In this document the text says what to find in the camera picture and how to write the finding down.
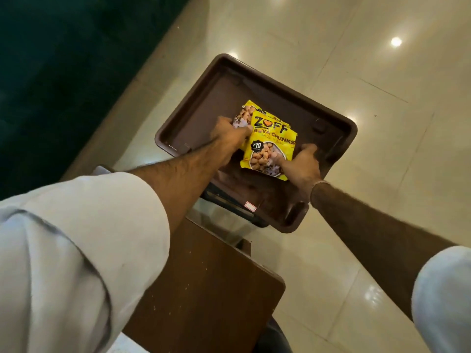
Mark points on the person's left forearm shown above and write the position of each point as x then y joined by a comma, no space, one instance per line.
180,176

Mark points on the black stand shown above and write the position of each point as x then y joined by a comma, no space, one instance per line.
228,204

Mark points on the white shirt sleeve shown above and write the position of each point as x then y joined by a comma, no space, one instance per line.
447,301
73,260

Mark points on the person's left hand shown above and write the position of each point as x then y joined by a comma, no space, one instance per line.
228,137

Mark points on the white wrist thread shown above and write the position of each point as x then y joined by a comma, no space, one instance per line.
319,183

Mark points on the person's right forearm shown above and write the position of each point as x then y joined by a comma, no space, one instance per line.
368,231

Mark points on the person's right thumb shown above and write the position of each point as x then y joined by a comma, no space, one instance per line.
284,165

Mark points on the person's left fingers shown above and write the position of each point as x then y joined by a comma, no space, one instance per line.
240,127

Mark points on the person's right hand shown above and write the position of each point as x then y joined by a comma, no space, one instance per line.
303,170

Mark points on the white right shirt sleeve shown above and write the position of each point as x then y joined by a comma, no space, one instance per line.
447,301

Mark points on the brown plastic tray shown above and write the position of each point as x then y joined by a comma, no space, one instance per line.
220,102

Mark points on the white left shirt sleeve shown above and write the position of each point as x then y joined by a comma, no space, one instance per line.
73,260

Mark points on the dark trouser leg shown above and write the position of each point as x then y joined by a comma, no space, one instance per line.
272,338

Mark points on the yellow snack packet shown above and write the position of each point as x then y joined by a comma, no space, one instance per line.
270,145
244,113

